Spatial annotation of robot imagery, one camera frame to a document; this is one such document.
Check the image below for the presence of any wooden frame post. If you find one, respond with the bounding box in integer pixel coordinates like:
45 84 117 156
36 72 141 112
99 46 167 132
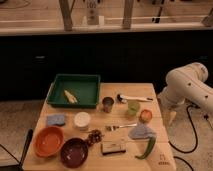
122 0 134 29
59 0 72 31

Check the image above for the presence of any blue sponge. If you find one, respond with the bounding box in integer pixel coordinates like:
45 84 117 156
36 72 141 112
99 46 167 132
46 114 65 126

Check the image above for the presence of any wooden frame post right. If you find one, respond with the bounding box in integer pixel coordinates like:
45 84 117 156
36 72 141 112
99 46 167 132
122 0 134 29

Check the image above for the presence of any green plastic tray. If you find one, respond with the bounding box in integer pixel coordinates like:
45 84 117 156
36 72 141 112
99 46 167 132
46 74 101 108

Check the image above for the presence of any metal fork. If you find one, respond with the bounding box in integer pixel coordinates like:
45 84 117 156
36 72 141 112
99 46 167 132
105 123 137 131

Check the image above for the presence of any white handled brush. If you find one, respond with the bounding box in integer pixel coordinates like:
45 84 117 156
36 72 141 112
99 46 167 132
117 94 153 103

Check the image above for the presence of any wooden frame post left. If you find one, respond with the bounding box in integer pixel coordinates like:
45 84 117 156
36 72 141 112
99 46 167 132
59 0 72 31

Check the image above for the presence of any white background device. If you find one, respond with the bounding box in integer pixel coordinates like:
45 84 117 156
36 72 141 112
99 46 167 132
83 0 102 26

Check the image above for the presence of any green plastic cup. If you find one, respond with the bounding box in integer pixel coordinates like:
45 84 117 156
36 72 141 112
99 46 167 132
127 100 140 117

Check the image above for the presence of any black floor cable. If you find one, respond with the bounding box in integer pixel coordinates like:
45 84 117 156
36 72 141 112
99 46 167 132
167 104 213 171

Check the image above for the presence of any small metal cup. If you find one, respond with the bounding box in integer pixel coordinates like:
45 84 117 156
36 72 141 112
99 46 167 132
102 97 114 113

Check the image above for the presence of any orange bowl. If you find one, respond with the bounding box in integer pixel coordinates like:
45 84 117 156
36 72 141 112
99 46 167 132
33 126 64 158

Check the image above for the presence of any orange toy fruit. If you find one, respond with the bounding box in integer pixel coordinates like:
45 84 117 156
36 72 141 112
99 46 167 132
139 109 152 123

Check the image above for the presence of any dark purple bowl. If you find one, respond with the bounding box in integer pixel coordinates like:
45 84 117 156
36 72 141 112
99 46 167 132
60 138 88 168

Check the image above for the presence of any green chili pepper toy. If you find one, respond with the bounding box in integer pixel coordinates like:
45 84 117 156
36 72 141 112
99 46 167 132
135 137 156 160

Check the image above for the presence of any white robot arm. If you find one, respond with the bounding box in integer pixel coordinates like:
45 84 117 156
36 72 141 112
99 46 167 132
157 62 213 126

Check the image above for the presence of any brown grape bunch toy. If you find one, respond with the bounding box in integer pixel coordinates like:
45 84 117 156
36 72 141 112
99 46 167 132
85 129 103 146

